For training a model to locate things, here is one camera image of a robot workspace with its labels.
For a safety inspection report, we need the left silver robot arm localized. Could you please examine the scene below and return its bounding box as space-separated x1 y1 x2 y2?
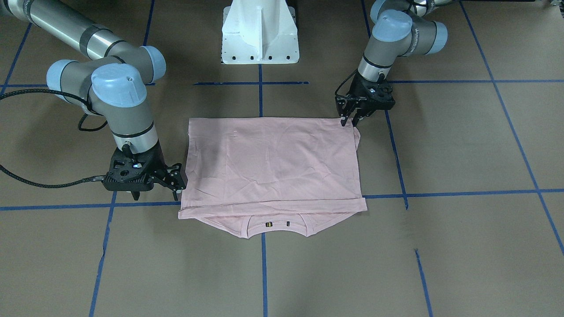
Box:
335 0 450 126

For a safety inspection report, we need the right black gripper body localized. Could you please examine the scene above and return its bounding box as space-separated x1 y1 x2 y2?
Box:
102 142 167 201

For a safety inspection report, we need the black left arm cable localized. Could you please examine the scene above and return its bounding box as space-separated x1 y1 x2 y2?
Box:
334 68 360 100

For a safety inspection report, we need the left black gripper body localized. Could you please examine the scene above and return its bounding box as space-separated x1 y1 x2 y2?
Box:
348 72 396 117

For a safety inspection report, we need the pink Snoopy t-shirt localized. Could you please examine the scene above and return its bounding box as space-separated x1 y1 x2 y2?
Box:
178 117 368 239

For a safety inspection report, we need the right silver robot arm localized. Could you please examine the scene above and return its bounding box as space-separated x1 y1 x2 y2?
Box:
1 0 186 201

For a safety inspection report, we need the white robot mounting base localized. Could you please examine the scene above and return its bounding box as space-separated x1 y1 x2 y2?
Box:
220 0 300 65

